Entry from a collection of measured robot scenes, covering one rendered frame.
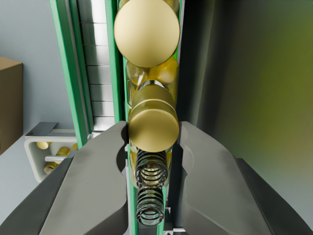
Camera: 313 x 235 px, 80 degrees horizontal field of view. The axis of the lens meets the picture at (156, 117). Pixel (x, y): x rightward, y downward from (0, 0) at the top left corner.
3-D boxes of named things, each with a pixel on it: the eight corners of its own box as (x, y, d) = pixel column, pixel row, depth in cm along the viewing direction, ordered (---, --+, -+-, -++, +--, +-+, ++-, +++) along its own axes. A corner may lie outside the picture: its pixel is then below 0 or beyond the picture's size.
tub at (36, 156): (116, 166, 66) (111, 185, 58) (51, 166, 65) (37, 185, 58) (112, 123, 58) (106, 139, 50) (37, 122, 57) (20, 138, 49)
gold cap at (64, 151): (60, 155, 61) (54, 164, 57) (58, 146, 60) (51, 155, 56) (71, 155, 61) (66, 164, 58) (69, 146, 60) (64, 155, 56)
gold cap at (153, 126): (172, 123, 17) (179, 154, 13) (132, 122, 17) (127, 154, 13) (175, 85, 15) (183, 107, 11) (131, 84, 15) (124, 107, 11)
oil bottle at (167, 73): (165, 70, 38) (179, 120, 20) (137, 70, 38) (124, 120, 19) (166, 41, 36) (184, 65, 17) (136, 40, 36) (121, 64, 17)
